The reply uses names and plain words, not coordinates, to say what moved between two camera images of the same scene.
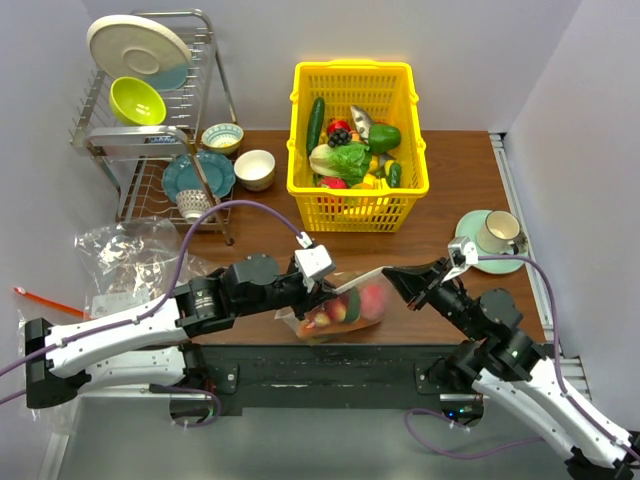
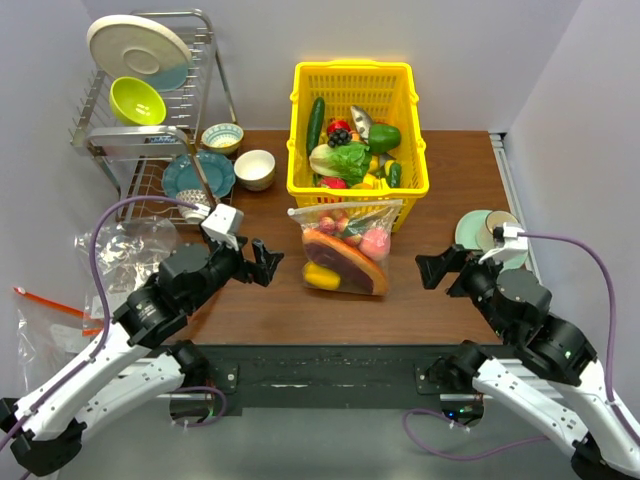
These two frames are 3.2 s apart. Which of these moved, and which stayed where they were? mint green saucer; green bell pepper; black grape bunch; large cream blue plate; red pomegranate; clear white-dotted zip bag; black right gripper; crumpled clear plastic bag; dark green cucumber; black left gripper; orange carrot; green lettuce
Moved: black left gripper; black right gripper; clear white-dotted zip bag; orange carrot
Stayed: green lettuce; green bell pepper; large cream blue plate; red pomegranate; dark green cucumber; black grape bunch; mint green saucer; crumpled clear plastic bag
